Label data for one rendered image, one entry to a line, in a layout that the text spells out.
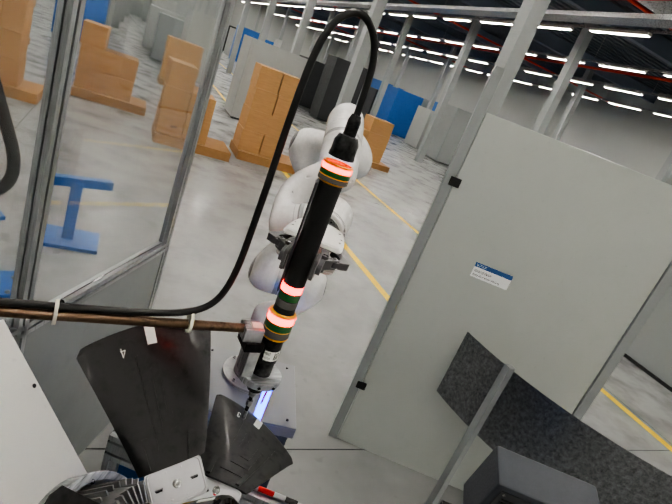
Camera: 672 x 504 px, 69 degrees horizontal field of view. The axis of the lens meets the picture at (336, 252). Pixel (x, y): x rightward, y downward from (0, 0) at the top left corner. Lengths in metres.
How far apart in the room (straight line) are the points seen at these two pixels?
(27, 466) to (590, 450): 2.16
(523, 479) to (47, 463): 0.99
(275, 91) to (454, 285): 6.69
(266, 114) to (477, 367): 6.91
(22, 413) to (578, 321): 2.45
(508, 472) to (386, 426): 1.79
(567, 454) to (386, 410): 0.98
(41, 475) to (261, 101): 8.11
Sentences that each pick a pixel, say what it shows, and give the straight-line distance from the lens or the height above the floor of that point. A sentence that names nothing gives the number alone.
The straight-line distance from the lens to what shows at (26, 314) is 0.69.
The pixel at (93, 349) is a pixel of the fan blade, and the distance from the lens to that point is 0.85.
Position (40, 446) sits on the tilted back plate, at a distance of 1.01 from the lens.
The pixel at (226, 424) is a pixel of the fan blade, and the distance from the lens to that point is 1.13.
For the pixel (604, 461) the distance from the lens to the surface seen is 2.57.
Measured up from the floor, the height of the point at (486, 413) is 0.69.
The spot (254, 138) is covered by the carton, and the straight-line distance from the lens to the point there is 8.93.
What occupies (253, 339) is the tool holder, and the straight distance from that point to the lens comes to 0.75.
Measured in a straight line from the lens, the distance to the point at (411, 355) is 2.80.
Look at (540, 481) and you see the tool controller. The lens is 1.36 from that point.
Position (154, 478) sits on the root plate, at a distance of 0.90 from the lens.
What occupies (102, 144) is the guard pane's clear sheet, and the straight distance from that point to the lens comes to 1.60.
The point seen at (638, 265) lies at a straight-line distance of 2.81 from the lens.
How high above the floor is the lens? 1.92
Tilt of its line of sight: 19 degrees down
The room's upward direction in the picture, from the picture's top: 22 degrees clockwise
